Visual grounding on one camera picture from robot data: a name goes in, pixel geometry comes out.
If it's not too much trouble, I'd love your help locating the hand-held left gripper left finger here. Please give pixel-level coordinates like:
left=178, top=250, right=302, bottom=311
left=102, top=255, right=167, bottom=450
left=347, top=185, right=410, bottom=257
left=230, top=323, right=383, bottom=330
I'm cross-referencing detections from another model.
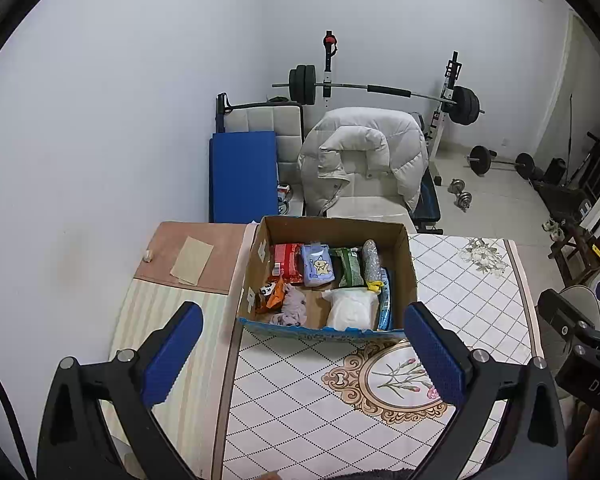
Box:
left=37, top=301, right=204, bottom=480

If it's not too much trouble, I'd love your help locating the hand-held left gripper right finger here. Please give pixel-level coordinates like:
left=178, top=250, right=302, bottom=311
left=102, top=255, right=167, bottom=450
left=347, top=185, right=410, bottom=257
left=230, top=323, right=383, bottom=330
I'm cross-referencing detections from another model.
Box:
left=403, top=301, right=568, bottom=480

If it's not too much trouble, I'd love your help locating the long blue packet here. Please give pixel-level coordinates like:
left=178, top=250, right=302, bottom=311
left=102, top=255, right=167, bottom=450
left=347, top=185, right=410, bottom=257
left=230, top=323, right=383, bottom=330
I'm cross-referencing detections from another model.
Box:
left=377, top=267, right=396, bottom=332

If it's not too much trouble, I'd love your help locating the white plastic bag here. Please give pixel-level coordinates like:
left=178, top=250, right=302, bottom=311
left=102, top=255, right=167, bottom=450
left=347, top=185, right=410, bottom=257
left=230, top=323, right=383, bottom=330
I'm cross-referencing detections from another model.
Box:
left=322, top=287, right=381, bottom=332

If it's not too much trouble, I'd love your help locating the clear silver packet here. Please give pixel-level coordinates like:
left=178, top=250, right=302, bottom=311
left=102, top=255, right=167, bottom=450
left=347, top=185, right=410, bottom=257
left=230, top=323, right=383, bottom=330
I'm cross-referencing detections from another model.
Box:
left=361, top=239, right=385, bottom=293

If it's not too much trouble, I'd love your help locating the orange snack packet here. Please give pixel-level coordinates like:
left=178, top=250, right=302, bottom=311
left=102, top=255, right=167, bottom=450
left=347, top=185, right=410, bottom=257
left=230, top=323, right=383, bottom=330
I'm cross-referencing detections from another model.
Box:
left=257, top=280, right=287, bottom=313

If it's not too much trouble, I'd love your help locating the green packet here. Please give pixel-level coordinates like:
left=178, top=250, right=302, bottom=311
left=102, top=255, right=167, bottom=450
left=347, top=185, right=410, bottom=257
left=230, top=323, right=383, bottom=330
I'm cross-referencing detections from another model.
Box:
left=330, top=246, right=365, bottom=288

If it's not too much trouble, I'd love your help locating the blue tissue pack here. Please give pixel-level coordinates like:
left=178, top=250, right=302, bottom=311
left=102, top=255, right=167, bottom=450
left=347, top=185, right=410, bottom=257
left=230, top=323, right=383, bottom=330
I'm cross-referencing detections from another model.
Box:
left=301, top=244, right=337, bottom=288

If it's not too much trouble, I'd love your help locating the red snack packet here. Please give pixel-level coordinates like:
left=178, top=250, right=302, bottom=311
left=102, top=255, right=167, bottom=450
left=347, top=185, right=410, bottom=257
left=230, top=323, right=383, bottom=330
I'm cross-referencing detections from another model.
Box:
left=269, top=243, right=305, bottom=283

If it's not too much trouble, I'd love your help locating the cardboard box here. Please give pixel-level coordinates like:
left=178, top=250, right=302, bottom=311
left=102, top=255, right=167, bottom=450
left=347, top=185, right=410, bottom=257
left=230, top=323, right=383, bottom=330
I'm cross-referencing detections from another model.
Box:
left=237, top=215, right=418, bottom=342

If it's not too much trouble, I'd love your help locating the beige round chair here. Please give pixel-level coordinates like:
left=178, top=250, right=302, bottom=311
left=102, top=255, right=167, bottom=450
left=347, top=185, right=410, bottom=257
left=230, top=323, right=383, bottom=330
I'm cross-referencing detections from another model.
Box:
left=535, top=284, right=600, bottom=371

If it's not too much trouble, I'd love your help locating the dark wooden chair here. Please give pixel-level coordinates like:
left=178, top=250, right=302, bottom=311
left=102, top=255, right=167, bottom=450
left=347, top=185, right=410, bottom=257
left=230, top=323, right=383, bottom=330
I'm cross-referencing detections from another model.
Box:
left=547, top=195, right=600, bottom=286

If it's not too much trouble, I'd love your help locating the tan paper sheet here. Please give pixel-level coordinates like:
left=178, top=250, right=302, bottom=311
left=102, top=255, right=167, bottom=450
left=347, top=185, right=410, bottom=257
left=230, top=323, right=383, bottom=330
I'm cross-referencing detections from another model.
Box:
left=170, top=236, right=215, bottom=286

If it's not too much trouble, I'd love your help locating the low black bench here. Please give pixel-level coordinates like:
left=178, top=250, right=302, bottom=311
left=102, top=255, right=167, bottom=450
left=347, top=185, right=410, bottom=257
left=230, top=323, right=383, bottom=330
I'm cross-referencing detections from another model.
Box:
left=530, top=180, right=593, bottom=221

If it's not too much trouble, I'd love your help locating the pinkish brown board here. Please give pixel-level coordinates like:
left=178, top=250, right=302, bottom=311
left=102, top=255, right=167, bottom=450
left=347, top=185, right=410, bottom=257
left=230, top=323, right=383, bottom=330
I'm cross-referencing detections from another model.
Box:
left=134, top=221, right=251, bottom=296

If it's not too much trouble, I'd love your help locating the person's dark fleece clothing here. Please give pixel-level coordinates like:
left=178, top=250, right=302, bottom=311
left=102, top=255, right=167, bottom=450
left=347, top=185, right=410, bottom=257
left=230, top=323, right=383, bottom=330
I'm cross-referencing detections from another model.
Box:
left=330, top=467, right=421, bottom=480

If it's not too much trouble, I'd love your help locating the floral diamond-pattern tablecloth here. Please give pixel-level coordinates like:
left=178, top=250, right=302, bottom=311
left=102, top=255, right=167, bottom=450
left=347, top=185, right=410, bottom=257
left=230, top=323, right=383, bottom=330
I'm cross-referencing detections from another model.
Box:
left=212, top=220, right=543, bottom=480

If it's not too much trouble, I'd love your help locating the black weight bench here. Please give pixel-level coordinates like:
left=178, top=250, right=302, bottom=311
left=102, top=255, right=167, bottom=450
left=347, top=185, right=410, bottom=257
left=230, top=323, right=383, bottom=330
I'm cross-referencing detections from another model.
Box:
left=412, top=112, right=443, bottom=235

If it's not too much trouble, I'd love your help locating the short barbell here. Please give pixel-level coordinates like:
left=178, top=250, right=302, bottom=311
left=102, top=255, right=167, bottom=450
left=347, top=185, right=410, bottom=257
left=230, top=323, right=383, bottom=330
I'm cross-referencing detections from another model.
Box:
left=466, top=145, right=546, bottom=181

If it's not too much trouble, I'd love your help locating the white chair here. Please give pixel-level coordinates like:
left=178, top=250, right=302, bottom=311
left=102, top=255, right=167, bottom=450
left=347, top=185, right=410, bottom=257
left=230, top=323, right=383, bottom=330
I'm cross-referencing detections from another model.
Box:
left=305, top=195, right=411, bottom=223

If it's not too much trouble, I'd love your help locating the blue folded mat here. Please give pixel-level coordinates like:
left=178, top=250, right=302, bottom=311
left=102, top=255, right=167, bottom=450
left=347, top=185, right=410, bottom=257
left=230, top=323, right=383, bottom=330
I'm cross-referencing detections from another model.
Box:
left=208, top=131, right=279, bottom=223

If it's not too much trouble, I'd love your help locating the white down jacket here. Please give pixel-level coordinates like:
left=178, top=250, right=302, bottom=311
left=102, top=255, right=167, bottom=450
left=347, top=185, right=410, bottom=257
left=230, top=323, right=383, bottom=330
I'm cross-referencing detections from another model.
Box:
left=298, top=107, right=429, bottom=216

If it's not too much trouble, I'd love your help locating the white barbell rack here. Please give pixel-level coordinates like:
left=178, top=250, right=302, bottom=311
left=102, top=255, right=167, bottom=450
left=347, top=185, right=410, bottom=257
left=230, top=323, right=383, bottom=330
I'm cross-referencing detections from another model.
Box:
left=321, top=30, right=463, bottom=186

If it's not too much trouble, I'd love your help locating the white padded panel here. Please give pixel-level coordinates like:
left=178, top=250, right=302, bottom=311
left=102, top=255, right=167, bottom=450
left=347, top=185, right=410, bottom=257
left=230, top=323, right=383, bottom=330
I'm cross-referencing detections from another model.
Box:
left=216, top=92, right=303, bottom=211

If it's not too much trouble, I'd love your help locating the long barbell with black plates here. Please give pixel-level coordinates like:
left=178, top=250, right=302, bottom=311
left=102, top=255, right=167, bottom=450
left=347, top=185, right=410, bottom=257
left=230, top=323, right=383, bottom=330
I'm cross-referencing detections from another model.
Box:
left=272, top=64, right=486, bottom=126

